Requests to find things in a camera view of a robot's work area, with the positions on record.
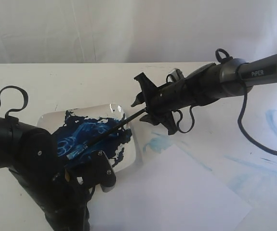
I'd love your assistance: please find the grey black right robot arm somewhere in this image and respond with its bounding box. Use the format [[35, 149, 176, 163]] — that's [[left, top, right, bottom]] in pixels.
[[131, 49, 277, 135]]

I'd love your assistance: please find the white paper sheet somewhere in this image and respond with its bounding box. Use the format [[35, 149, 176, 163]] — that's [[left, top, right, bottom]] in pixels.
[[89, 146, 251, 231]]

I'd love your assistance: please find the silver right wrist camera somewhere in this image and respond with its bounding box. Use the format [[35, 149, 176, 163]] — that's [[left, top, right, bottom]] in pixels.
[[166, 68, 185, 84]]

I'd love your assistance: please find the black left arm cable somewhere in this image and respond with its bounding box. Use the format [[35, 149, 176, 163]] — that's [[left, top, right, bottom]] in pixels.
[[0, 86, 29, 120]]

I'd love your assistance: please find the black paintbrush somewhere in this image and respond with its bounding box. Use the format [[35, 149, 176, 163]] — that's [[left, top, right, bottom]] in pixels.
[[67, 108, 146, 160]]

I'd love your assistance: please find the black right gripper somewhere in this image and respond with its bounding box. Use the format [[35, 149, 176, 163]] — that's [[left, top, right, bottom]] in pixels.
[[131, 73, 197, 135]]

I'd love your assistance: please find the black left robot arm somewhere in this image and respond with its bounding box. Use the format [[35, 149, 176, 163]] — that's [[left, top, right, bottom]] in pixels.
[[0, 116, 90, 231]]

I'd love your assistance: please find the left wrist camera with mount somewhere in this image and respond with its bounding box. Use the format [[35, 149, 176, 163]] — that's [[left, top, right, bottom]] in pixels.
[[79, 150, 117, 193]]

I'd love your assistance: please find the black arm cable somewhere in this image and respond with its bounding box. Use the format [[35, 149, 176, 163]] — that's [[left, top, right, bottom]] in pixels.
[[166, 48, 277, 158], [0, 86, 29, 120]]

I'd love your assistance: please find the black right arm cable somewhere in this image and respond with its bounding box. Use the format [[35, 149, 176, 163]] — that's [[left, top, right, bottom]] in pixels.
[[166, 48, 277, 158]]

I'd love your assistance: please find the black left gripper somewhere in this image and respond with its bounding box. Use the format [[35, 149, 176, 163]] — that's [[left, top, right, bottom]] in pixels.
[[39, 174, 90, 231]]

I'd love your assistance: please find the white plate with blue paint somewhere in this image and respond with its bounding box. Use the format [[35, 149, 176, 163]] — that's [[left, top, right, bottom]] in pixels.
[[36, 103, 137, 192]]

